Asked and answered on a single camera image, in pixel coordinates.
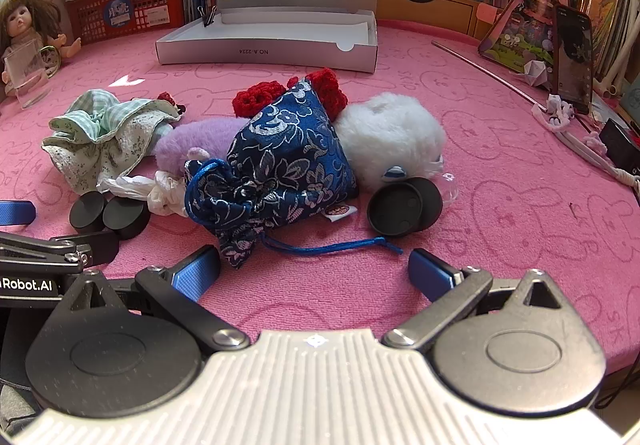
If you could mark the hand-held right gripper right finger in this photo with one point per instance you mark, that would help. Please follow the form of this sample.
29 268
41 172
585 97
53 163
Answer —
430 272

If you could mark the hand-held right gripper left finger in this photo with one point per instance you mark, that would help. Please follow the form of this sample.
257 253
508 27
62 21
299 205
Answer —
197 272

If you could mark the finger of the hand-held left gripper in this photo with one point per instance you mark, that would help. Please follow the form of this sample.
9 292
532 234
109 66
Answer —
95 247
17 212

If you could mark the black round disc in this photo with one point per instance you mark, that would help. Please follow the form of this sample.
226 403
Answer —
127 220
395 212
87 212
431 200

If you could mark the white tissue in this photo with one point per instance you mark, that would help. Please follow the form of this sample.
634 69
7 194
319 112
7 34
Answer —
160 195

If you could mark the clear suction cup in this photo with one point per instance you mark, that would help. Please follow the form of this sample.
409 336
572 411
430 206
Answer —
448 190

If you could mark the green checkered cloth pouch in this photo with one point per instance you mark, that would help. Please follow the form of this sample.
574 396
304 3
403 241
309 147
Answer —
105 140

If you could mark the purple plush toy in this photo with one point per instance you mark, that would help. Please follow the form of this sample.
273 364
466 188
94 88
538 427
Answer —
195 142

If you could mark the white plush toy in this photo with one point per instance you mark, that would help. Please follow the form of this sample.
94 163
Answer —
390 130

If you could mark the red crocheted scrunchie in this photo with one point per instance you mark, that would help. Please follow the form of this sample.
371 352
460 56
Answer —
255 97

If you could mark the grey document box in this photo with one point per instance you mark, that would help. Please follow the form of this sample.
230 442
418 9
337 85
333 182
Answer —
270 52

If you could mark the pink bunny print table mat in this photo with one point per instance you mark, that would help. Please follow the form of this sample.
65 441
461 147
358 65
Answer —
500 175

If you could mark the brown-haired doll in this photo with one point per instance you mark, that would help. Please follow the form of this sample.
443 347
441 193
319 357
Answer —
20 20

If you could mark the thin metal rod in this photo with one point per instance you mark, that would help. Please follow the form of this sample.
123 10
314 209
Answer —
490 74

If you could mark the white paper origami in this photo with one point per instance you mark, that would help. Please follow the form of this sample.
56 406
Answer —
535 74

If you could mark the small black box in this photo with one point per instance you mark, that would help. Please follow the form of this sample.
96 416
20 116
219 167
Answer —
622 142

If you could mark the large red plastic basket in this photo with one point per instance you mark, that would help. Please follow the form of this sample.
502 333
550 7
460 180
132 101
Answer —
150 0

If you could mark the black binder clip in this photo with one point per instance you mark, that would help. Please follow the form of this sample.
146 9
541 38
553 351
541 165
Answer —
210 17

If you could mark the black smartphone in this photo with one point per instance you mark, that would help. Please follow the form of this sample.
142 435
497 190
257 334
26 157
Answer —
572 60

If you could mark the wooden drawer organiser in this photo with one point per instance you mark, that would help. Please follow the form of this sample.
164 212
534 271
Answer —
425 10

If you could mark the pink triangular cardboard stand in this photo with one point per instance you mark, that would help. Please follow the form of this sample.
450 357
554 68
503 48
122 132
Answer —
525 25

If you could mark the white plastic tubes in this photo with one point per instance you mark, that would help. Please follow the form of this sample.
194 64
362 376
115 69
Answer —
615 70

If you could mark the row of thin picture books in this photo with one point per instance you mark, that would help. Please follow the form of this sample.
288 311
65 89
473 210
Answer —
605 10

